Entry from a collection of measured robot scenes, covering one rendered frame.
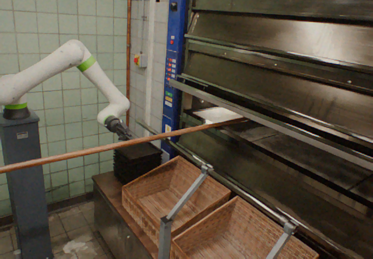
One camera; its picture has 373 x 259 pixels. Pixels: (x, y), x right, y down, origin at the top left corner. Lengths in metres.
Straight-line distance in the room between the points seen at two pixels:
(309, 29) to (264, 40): 0.23
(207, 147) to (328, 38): 1.02
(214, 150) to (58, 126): 1.45
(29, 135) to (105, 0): 1.32
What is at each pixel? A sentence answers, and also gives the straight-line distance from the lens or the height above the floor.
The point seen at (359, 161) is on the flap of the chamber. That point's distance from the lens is 1.20.
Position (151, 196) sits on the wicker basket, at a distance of 2.19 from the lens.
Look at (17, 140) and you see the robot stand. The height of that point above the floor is 1.08.
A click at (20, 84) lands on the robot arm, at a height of 1.44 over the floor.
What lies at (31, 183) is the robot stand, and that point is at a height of 0.77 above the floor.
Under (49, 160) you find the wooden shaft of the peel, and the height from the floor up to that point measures 1.19.
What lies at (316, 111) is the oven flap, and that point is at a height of 1.50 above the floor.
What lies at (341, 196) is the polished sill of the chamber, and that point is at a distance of 1.45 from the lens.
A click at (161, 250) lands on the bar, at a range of 1.52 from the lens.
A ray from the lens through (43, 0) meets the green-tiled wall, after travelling 2.55.
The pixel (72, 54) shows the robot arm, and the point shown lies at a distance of 1.63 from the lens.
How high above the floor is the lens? 1.84
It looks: 20 degrees down
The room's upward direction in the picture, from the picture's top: 5 degrees clockwise
